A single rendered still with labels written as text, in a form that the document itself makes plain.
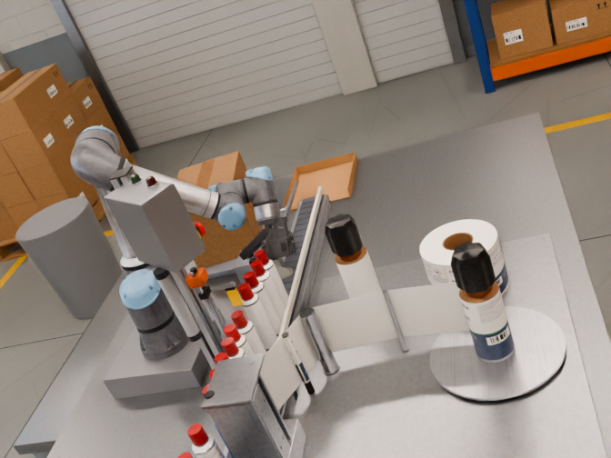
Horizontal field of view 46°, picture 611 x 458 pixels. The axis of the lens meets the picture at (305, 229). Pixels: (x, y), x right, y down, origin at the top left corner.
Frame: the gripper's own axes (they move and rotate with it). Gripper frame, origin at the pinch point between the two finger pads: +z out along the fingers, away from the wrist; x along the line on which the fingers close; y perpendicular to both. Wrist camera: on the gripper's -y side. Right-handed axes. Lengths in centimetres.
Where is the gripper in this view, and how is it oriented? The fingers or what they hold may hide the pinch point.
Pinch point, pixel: (276, 286)
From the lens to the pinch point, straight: 213.8
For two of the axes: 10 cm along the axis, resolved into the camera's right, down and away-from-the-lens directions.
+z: 2.2, 9.8, -0.1
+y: 9.3, -2.1, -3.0
